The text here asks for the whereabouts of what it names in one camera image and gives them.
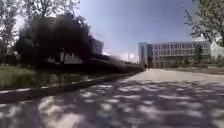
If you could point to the building behind tree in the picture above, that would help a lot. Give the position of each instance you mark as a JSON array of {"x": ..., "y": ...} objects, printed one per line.
[{"x": 97, "y": 46}]

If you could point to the grey office building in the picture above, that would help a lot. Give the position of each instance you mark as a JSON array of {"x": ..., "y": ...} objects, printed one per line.
[{"x": 176, "y": 51}]

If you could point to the leafy tree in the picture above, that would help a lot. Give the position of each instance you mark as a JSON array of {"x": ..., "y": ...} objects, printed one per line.
[{"x": 210, "y": 20}]

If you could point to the pale stone kerb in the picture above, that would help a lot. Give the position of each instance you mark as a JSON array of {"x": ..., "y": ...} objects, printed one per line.
[{"x": 50, "y": 89}]

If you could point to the dark low hedge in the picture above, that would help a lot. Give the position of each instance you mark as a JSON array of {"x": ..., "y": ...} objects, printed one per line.
[{"x": 116, "y": 66}]

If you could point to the large dark tree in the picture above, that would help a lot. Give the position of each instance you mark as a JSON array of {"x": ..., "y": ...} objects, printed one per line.
[{"x": 56, "y": 40}]

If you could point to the person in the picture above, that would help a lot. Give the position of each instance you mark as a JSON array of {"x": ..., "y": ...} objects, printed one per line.
[{"x": 145, "y": 66}]

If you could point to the grey paved path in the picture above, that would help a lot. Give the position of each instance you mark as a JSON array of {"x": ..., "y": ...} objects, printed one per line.
[{"x": 156, "y": 100}]

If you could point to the green grass verge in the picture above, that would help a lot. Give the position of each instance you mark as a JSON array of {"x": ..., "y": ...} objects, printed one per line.
[{"x": 20, "y": 76}]

